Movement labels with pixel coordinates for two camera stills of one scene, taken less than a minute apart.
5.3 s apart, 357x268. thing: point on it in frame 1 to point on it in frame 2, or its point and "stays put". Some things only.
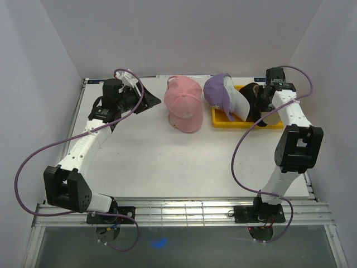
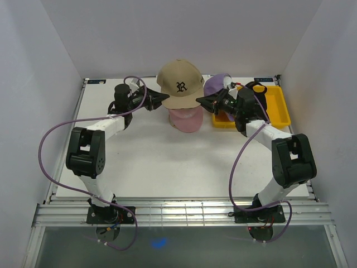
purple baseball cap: (216, 95) stays put
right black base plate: (269, 213) stays put
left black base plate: (92, 218) stays put
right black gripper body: (265, 103) to (228, 106)
